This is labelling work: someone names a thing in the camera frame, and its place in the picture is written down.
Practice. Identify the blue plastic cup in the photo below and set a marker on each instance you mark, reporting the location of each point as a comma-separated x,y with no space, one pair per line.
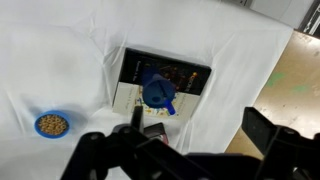
155,90

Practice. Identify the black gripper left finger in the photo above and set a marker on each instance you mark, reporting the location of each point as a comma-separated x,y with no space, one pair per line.
100,156

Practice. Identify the discrete mathematics book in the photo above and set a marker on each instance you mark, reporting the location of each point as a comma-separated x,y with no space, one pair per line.
133,96

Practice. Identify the grey marker with blue cap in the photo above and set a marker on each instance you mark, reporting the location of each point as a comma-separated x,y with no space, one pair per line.
170,108

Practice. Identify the red tape roll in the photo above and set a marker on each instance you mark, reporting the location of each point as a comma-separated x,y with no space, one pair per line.
164,138

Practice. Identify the white tablecloth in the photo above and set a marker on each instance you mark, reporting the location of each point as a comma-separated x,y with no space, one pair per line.
66,60

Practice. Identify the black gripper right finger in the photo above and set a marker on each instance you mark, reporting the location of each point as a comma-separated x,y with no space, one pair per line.
286,153

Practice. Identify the blue bowl with cereal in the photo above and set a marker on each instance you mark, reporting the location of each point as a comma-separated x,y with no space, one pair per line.
52,125

